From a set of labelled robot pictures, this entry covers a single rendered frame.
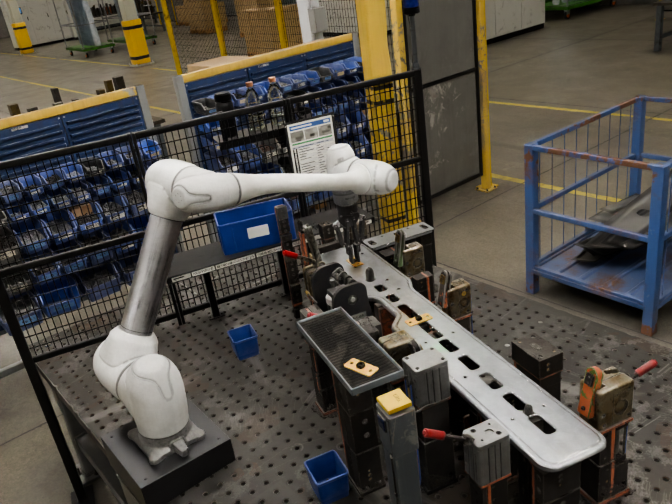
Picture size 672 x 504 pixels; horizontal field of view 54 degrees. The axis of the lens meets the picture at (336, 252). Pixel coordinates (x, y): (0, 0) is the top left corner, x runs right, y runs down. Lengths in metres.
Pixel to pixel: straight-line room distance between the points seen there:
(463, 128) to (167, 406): 4.06
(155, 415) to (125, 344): 0.25
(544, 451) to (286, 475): 0.80
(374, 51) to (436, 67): 2.30
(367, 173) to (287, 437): 0.88
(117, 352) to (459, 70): 3.95
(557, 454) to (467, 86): 4.23
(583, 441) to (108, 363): 1.36
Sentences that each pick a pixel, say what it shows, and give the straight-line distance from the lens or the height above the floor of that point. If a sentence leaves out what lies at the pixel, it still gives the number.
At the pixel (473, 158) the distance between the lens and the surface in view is 5.73.
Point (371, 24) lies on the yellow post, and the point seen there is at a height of 1.77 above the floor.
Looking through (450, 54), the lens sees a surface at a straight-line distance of 5.34.
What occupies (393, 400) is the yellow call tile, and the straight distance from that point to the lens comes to 1.51.
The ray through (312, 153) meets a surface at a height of 1.30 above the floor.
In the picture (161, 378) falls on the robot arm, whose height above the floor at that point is 1.04.
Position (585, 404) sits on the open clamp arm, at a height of 1.01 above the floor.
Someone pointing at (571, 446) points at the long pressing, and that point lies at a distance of 1.64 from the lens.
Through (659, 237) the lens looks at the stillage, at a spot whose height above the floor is 0.58.
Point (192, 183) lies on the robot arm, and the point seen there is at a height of 1.54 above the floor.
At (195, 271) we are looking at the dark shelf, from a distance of 2.62.
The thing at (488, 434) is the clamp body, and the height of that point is 1.06.
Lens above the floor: 2.09
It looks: 25 degrees down
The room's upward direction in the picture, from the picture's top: 8 degrees counter-clockwise
